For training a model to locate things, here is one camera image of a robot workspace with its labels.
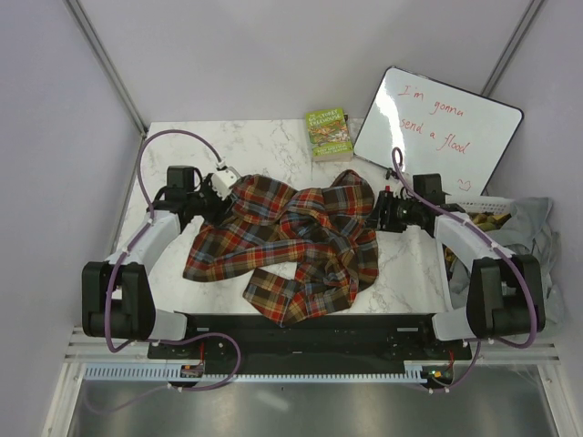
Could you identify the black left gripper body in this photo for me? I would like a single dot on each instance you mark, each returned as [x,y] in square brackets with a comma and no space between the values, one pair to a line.
[208,204]

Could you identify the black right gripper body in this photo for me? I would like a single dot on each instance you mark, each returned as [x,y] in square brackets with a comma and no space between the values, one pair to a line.
[400,211]

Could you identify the red brown plaid shirt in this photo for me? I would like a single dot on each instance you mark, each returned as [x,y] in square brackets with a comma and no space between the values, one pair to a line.
[309,252]

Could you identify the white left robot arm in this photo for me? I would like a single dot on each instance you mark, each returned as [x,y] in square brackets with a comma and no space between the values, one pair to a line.
[117,301]

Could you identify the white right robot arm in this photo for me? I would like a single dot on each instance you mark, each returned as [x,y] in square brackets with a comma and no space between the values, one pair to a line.
[505,297]

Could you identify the white plastic laundry basket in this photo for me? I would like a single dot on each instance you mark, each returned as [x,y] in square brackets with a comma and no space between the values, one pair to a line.
[455,257]

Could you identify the black framed whiteboard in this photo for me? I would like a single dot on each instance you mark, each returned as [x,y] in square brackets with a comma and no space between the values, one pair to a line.
[439,129]

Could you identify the green treehouse paperback book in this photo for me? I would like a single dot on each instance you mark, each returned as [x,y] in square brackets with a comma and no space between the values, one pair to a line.
[329,135]

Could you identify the grey crumpled shirt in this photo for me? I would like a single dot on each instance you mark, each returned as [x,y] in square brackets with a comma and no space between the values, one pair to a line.
[525,230]

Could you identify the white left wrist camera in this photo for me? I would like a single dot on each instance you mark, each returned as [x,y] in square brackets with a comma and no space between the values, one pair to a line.
[223,181]

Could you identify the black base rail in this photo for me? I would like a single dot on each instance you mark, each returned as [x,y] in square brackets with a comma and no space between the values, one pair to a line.
[369,342]

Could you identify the white slotted cable duct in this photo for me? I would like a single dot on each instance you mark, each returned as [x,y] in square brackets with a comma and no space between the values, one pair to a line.
[176,372]

